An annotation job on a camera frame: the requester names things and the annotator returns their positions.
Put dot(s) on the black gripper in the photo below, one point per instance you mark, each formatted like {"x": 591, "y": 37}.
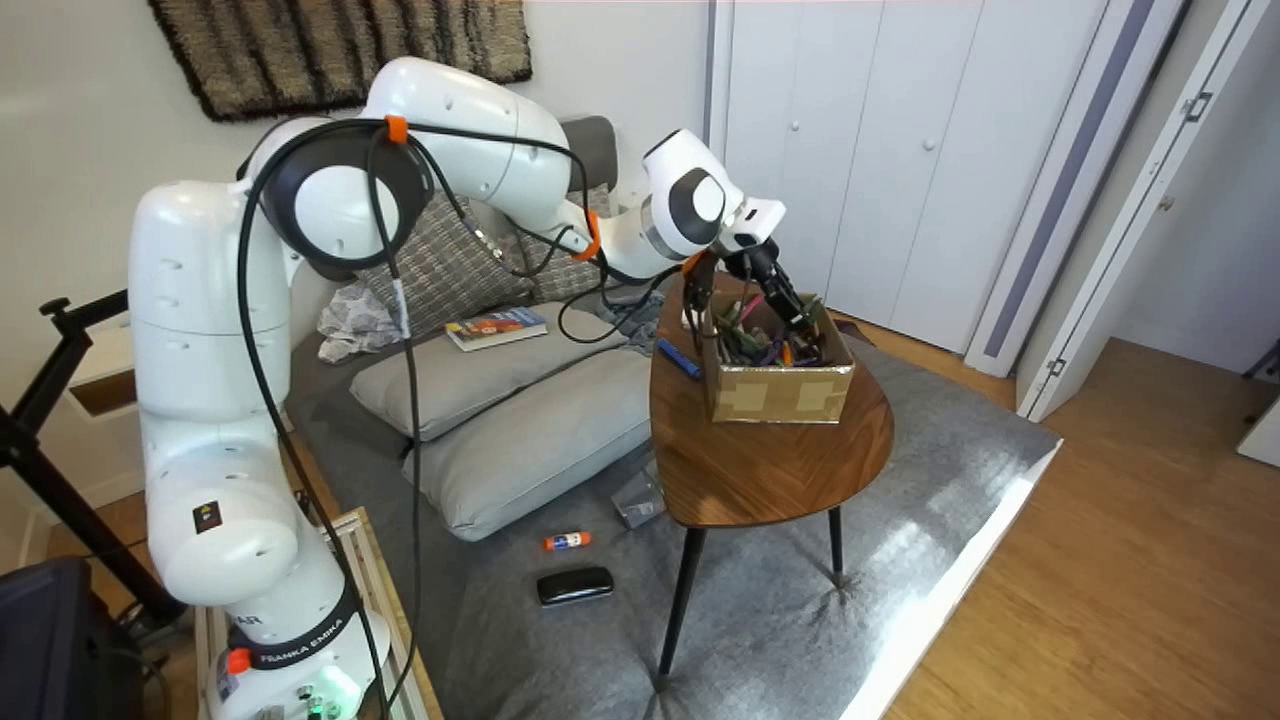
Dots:
{"x": 763, "y": 273}

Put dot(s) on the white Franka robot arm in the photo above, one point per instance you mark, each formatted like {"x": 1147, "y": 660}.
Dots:
{"x": 200, "y": 402}

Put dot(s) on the cardboard box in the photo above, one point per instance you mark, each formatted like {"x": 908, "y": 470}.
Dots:
{"x": 782, "y": 392}

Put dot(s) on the orange marker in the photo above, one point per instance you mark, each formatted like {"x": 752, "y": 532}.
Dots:
{"x": 789, "y": 355}

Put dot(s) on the green marker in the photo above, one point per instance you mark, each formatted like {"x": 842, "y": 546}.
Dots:
{"x": 739, "y": 339}

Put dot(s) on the blue pen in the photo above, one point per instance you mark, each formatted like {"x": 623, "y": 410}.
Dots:
{"x": 676, "y": 359}

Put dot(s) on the wooden table with black legs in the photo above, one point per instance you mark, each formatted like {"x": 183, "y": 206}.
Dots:
{"x": 763, "y": 467}

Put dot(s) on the grey folded cloth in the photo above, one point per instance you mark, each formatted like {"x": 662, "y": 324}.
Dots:
{"x": 628, "y": 321}

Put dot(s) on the white wardrobe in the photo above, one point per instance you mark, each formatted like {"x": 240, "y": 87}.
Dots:
{"x": 883, "y": 144}

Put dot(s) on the shiny grey rug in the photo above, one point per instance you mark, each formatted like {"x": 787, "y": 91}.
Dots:
{"x": 922, "y": 493}

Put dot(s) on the small grey plaid cushion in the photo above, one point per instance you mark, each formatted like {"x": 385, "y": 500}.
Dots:
{"x": 567, "y": 277}

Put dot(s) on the dark magazine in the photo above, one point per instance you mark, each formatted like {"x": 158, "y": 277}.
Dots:
{"x": 636, "y": 500}

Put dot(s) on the dark grey headrest cushion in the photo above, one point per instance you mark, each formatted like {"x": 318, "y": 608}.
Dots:
{"x": 595, "y": 144}

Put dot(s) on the white sliding door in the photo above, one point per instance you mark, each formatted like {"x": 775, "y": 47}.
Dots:
{"x": 1064, "y": 186}

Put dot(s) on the grey pillow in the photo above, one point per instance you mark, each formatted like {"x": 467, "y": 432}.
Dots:
{"x": 467, "y": 380}
{"x": 535, "y": 444}

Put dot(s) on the colourful book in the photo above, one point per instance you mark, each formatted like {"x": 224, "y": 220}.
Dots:
{"x": 499, "y": 328}

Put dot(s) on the small orange and blue item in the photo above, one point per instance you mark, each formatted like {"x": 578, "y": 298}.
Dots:
{"x": 567, "y": 541}

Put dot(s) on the black glasses case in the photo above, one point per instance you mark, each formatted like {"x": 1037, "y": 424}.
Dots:
{"x": 573, "y": 584}

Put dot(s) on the large grey plaid cushion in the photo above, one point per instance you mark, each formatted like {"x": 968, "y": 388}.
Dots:
{"x": 443, "y": 273}

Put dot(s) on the white room door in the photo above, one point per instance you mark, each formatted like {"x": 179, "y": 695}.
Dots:
{"x": 1160, "y": 203}

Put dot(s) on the crumpled white cloth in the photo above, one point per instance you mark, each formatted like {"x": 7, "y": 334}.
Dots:
{"x": 355, "y": 324}

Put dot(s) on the grey low sofa bed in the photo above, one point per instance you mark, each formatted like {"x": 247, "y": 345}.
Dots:
{"x": 345, "y": 442}

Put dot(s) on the black tripod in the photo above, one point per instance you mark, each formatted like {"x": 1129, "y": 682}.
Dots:
{"x": 53, "y": 487}

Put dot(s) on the black monitor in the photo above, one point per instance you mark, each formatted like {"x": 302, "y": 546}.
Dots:
{"x": 53, "y": 647}

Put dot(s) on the light wooden frame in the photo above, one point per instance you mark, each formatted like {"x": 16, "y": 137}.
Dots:
{"x": 385, "y": 612}

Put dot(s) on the brown woven wall hanging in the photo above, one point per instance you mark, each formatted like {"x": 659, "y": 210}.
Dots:
{"x": 333, "y": 47}

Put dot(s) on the white wall shelf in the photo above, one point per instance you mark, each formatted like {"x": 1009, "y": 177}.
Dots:
{"x": 106, "y": 386}

